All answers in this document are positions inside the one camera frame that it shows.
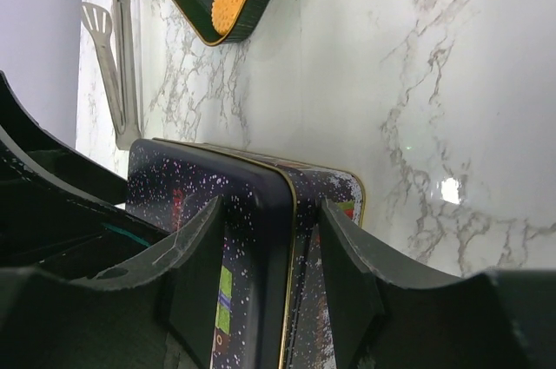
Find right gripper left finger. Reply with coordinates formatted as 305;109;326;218
1;197;223;368

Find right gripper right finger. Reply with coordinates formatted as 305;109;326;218
319;200;555;368

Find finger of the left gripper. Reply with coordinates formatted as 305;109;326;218
1;77;166;278

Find square cookie tin box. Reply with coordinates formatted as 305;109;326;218
154;137;368;369

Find gold tin lid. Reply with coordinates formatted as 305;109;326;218
126;139;294;368

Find silver metal tongs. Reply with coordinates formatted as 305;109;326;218
81;0;142;150

